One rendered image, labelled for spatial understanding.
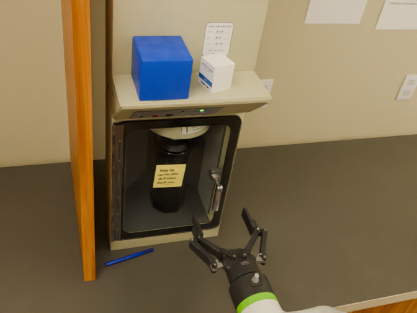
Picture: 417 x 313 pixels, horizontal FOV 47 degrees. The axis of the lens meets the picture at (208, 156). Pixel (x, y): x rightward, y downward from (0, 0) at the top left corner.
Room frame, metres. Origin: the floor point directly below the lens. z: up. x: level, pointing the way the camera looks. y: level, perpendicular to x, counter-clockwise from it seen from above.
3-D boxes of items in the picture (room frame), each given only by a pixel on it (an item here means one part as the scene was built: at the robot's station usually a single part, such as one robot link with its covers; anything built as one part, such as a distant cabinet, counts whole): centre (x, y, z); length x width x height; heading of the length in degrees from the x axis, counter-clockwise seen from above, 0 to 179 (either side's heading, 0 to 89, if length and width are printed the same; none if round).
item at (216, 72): (0.89, 0.01, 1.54); 0.05 x 0.05 x 0.06; 40
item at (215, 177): (0.93, -0.03, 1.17); 0.05 x 0.03 x 0.10; 22
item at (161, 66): (0.84, 0.12, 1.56); 0.10 x 0.10 x 0.09; 23
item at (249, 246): (0.79, -0.14, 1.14); 0.11 x 0.01 x 0.04; 161
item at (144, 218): (0.91, 0.08, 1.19); 0.30 x 0.01 x 0.40; 112
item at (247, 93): (0.87, 0.06, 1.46); 0.32 x 0.11 x 0.10; 113
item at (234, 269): (0.72, -0.12, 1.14); 0.09 x 0.08 x 0.07; 23
